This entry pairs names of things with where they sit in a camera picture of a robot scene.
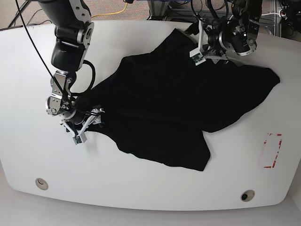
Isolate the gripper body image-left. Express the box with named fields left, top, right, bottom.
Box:
left=60, top=107, right=105, bottom=137

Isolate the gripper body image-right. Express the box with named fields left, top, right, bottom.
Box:
left=196, top=14, right=228, bottom=64

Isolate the black t-shirt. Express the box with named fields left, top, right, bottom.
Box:
left=76, top=29, right=280, bottom=171

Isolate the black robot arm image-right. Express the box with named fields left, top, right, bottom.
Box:
left=189, top=0, right=262, bottom=65

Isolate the red tape rectangle marking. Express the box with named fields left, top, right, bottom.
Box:
left=261, top=133, right=282, bottom=169

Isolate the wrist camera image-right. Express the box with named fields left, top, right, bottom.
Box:
left=190, top=49, right=206, bottom=66

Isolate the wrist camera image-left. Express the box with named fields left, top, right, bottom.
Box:
left=72, top=133, right=87, bottom=145

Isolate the left table cable grommet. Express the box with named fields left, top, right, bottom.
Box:
left=35, top=178, right=49, bottom=191

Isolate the table cable grommet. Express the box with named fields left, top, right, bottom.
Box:
left=35, top=178, right=49, bottom=191
left=240, top=190, right=255, bottom=202

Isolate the aluminium frame stand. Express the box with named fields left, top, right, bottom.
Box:
left=147, top=0, right=282, bottom=37

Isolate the white cable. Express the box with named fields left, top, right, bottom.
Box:
left=260, top=9, right=280, bottom=18

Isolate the black floor cable left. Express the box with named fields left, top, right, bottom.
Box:
left=8, top=0, right=55, bottom=28

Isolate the right table cable grommet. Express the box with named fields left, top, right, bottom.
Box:
left=240, top=190, right=255, bottom=202

